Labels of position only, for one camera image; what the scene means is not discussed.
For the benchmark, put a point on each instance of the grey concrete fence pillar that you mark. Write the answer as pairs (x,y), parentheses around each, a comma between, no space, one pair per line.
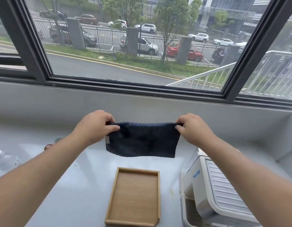
(183,50)
(132,41)
(233,54)
(75,33)

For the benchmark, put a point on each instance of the person's right hand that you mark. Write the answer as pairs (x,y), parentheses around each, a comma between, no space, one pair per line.
(195,131)

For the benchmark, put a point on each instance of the green street tree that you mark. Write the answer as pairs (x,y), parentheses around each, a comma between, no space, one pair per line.
(126,8)
(172,18)
(50,4)
(220,18)

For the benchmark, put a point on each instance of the person's right forearm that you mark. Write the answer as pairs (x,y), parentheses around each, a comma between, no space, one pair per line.
(250,177)

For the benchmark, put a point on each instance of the group of parked cars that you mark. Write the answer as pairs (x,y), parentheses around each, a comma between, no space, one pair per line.
(146,46)

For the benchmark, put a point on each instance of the dark window frame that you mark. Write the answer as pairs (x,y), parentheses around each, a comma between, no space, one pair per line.
(30,44)

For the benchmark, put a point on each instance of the clear plastic bottle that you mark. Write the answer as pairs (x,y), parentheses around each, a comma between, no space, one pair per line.
(5,160)

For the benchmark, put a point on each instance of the wooden tray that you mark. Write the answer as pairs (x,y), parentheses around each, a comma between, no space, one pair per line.
(134,198)

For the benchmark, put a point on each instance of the person's left thumb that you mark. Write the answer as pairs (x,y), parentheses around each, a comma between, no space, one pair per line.
(111,128)

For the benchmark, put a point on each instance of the white plastic storage box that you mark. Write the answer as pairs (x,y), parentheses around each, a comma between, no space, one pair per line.
(214,186)

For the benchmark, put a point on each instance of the person's left forearm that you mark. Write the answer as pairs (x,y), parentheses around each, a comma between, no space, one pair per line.
(39,177)

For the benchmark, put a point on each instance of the grey glass building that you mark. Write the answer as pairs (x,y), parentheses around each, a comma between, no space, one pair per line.
(231,3)

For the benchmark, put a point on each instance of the black metal fence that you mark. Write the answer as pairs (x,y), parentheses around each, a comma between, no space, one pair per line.
(103,37)

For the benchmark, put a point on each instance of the person's right thumb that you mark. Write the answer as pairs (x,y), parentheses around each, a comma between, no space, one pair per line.
(179,129)

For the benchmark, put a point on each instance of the dark blue knitted cloth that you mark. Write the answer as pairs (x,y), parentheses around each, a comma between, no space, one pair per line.
(141,140)

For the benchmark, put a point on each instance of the white metal railing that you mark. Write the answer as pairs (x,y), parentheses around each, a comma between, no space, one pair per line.
(200,75)

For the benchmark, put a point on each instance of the person's left hand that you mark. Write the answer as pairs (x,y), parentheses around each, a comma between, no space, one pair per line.
(94,127)

